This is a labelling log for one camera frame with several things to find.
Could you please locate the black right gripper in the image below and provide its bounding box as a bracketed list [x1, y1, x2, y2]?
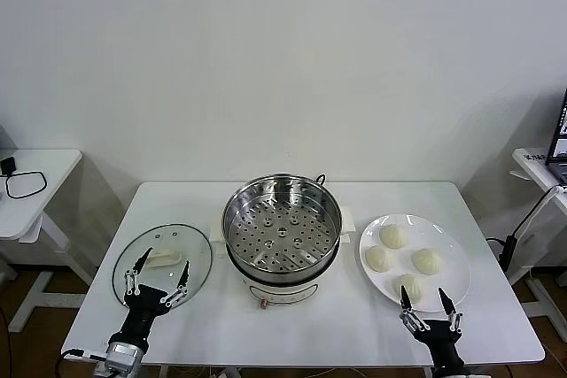
[398, 284, 464, 371]

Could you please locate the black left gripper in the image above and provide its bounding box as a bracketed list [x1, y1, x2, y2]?
[112, 247, 190, 347]

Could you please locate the white steamed baozi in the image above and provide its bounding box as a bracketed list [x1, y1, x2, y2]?
[379, 223, 408, 251]
[411, 247, 446, 276]
[365, 244, 397, 274]
[392, 274, 426, 304]

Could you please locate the glass lid with white handle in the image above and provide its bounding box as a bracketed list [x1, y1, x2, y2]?
[112, 221, 214, 306]

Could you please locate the stainless steel steamer basket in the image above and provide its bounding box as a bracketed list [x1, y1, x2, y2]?
[221, 173, 343, 282]

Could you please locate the white oval plate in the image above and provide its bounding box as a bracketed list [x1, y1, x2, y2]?
[358, 212, 472, 313]

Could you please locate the white electric cooker base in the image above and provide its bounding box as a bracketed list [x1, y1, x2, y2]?
[208, 203, 357, 311]

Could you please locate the white side table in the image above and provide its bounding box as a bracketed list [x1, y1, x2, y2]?
[0, 147, 97, 334]
[507, 146, 567, 321]

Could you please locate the dark laptop screen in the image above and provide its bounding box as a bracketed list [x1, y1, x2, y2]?
[545, 85, 567, 184]

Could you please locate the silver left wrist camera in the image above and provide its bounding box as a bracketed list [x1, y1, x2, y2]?
[60, 338, 150, 373]

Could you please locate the black power cable with brick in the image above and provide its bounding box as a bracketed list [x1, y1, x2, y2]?
[485, 185, 567, 273]

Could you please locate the black looped cable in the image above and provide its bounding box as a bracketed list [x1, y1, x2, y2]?
[4, 170, 49, 200]

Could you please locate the white cable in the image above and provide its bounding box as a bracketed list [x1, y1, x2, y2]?
[516, 185, 567, 237]

